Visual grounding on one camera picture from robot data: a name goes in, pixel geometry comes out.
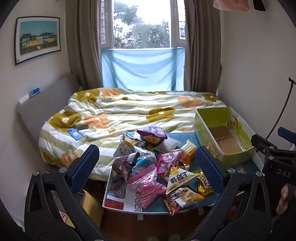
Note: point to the yellow white snack packet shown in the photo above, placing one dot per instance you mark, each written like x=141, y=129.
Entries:
x=180, y=180

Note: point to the green cardboard box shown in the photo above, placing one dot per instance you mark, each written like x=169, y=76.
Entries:
x=203, y=125

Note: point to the grey headboard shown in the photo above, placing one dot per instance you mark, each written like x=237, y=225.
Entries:
x=46, y=104

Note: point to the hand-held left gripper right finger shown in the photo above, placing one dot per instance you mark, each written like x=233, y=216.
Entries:
x=209, y=166

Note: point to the gold snack packet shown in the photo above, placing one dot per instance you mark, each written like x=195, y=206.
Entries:
x=203, y=185

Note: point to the framed houses picture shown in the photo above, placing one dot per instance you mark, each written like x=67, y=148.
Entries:
x=38, y=37

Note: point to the brown curtain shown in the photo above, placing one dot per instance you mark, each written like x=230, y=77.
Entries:
x=201, y=46
x=85, y=46

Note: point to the light blue hanging cloth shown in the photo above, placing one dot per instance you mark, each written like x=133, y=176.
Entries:
x=143, y=67

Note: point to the window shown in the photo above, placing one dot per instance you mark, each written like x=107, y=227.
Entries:
x=143, y=23

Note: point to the purple snack packet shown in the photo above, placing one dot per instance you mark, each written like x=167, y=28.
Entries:
x=151, y=134

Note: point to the floral striped blanket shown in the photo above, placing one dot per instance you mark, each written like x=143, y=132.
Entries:
x=129, y=104

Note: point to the cream black lettered snack packet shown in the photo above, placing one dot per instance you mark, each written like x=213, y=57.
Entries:
x=182, y=197

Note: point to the teal patterned table mat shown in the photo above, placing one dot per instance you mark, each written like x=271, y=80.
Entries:
x=182, y=136

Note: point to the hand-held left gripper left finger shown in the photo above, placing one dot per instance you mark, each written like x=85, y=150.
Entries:
x=84, y=166

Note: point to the brown snack packet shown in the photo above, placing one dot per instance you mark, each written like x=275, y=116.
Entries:
x=122, y=169

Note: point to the small white item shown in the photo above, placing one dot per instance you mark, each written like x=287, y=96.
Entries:
x=23, y=99

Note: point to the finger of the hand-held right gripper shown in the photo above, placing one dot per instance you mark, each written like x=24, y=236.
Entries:
x=263, y=144
x=286, y=133

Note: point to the dark hanging item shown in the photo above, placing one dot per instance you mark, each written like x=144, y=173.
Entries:
x=259, y=4

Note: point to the pink hanging cloth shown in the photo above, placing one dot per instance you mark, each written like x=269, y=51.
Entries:
x=231, y=4

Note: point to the blue cartoon snack packet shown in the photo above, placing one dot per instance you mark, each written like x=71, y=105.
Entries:
x=144, y=163

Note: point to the small blue item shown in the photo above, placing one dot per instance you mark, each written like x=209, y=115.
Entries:
x=34, y=91

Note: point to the person's right foot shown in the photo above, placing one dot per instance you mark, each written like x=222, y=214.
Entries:
x=175, y=238

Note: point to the person's right hand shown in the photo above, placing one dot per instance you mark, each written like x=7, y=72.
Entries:
x=283, y=200

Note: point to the person's left foot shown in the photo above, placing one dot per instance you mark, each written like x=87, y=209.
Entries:
x=150, y=238

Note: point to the pink striped snack packet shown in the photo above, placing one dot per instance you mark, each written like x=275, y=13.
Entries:
x=148, y=187

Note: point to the person's foot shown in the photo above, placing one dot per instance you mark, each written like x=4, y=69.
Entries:
x=175, y=238
x=150, y=238

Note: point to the blue phone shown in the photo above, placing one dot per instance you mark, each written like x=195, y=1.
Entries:
x=75, y=133

